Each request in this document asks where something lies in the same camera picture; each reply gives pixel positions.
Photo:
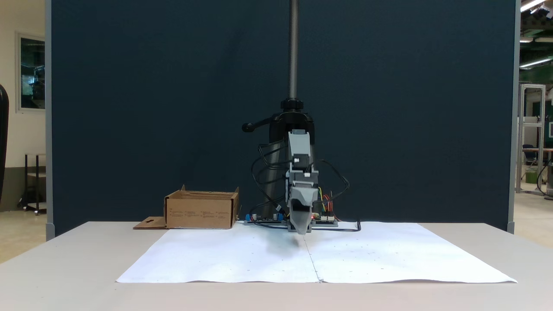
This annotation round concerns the framed wall window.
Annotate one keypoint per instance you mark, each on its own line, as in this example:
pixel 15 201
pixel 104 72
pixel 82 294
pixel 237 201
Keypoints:
pixel 32 73

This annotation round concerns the white paper sheet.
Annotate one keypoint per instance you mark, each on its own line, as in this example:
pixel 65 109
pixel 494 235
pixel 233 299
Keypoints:
pixel 389 255

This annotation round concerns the black chair back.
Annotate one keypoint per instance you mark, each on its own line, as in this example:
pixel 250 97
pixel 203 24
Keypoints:
pixel 3 138

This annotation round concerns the blue circuit board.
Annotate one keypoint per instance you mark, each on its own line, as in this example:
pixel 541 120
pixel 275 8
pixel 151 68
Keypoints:
pixel 268 219

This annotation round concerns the metal camera stand black clamp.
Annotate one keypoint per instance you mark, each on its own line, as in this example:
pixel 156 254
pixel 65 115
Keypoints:
pixel 293 52

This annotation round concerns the black shelf cart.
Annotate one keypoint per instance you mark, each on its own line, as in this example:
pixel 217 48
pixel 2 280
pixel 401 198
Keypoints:
pixel 35 185

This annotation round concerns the brown cardboard box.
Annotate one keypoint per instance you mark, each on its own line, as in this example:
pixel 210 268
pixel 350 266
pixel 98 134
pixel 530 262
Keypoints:
pixel 198 211

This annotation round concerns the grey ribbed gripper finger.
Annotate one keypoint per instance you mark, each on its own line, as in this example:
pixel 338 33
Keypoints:
pixel 302 222

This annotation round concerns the dark blue partition panel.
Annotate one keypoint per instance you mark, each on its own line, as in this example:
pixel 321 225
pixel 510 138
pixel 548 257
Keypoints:
pixel 129 86

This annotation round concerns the green bin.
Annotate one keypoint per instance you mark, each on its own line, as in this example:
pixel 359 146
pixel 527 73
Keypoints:
pixel 531 176

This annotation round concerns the aluminium frame rack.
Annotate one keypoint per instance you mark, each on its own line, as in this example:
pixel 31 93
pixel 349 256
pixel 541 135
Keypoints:
pixel 532 129

